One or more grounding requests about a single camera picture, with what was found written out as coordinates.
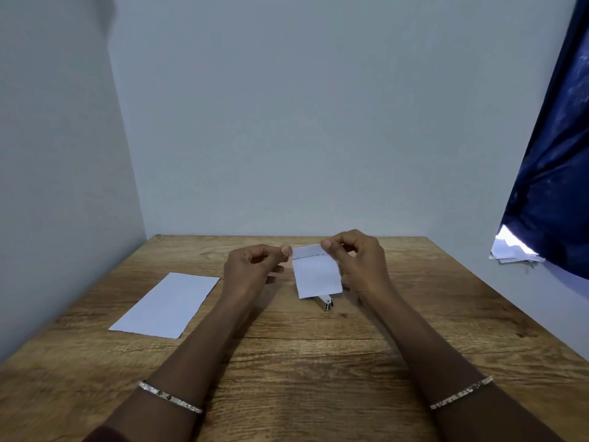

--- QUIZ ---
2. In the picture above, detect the person's left hand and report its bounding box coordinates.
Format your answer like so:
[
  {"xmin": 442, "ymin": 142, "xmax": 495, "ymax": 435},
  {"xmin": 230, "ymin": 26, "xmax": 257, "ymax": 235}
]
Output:
[{"xmin": 222, "ymin": 244, "xmax": 293, "ymax": 309}]

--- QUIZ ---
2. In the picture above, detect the person's right hand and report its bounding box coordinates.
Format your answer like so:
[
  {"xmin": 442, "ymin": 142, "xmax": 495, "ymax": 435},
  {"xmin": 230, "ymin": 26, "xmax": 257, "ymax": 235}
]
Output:
[{"xmin": 320, "ymin": 229, "xmax": 396, "ymax": 309}]

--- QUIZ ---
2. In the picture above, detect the white paper sheet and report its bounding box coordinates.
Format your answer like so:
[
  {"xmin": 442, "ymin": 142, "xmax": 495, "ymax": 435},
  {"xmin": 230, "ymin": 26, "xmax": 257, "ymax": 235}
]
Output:
[
  {"xmin": 291, "ymin": 243, "xmax": 344, "ymax": 300},
  {"xmin": 108, "ymin": 272, "xmax": 221, "ymax": 340}
]

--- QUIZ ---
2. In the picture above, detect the person's left forearm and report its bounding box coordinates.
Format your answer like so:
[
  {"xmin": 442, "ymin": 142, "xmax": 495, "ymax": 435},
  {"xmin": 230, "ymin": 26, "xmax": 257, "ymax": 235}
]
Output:
[{"xmin": 103, "ymin": 294, "xmax": 252, "ymax": 442}]

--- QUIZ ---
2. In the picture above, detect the person's right forearm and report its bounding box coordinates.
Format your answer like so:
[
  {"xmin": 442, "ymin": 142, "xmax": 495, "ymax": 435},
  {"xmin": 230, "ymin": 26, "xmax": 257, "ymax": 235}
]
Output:
[{"xmin": 368, "ymin": 289, "xmax": 564, "ymax": 442}]

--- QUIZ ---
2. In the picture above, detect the pile of white paper scraps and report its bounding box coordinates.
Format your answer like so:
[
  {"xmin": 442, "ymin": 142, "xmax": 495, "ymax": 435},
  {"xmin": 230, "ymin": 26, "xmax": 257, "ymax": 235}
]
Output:
[{"xmin": 489, "ymin": 224, "xmax": 546, "ymax": 265}]

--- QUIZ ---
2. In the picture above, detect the dark blue curtain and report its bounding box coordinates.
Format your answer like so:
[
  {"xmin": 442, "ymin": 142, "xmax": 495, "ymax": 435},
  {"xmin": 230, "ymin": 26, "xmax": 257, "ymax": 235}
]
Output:
[{"xmin": 499, "ymin": 0, "xmax": 589, "ymax": 281}]

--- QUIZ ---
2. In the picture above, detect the maroon left sleeve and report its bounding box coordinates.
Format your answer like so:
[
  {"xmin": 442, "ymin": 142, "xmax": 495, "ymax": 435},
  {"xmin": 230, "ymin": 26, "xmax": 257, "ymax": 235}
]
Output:
[{"xmin": 82, "ymin": 425, "xmax": 129, "ymax": 442}]

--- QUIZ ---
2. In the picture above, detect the gold left wrist bracelet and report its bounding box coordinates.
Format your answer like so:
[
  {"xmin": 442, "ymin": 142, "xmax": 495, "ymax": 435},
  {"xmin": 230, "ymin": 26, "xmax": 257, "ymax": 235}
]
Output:
[{"xmin": 137, "ymin": 380, "xmax": 204, "ymax": 416}]

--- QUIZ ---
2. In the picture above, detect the gold wrist bracelet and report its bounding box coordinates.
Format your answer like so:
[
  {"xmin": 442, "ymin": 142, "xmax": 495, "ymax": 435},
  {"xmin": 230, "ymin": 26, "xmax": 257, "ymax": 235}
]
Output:
[
  {"xmin": 137, "ymin": 380, "xmax": 204, "ymax": 416},
  {"xmin": 428, "ymin": 375, "xmax": 494, "ymax": 411}
]

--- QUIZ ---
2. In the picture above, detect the gold right wrist bracelet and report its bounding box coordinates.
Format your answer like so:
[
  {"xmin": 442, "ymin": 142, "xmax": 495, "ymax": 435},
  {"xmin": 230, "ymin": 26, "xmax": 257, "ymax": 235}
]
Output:
[{"xmin": 428, "ymin": 375, "xmax": 494, "ymax": 411}]

